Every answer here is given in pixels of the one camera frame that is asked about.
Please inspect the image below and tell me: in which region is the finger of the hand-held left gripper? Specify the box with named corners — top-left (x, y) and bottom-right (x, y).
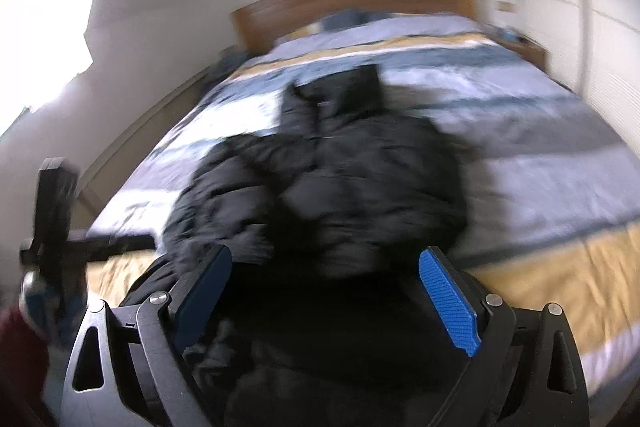
top-left (70, 229), bottom-right (155, 264)

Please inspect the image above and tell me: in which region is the bright window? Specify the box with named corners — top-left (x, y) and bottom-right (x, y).
top-left (0, 0), bottom-right (103, 120)

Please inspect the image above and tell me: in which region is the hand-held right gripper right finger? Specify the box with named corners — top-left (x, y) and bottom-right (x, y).
top-left (417, 246), bottom-right (591, 427)

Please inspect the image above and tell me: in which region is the wooden nightstand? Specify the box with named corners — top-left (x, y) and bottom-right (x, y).
top-left (492, 27), bottom-right (549, 68)

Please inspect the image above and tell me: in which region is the striped bed duvet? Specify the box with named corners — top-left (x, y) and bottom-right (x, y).
top-left (86, 13), bottom-right (640, 400)

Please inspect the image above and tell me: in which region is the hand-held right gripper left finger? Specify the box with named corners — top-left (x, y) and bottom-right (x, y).
top-left (60, 244), bottom-right (236, 427)

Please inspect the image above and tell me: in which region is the person's left hand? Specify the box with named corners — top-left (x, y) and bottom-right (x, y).
top-left (19, 271), bottom-right (87, 350)

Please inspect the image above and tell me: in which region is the white wardrobe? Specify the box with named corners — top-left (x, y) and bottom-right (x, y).
top-left (495, 0), bottom-right (640, 148)

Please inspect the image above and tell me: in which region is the black puffer jacket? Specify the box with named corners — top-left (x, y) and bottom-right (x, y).
top-left (120, 64), bottom-right (482, 427)

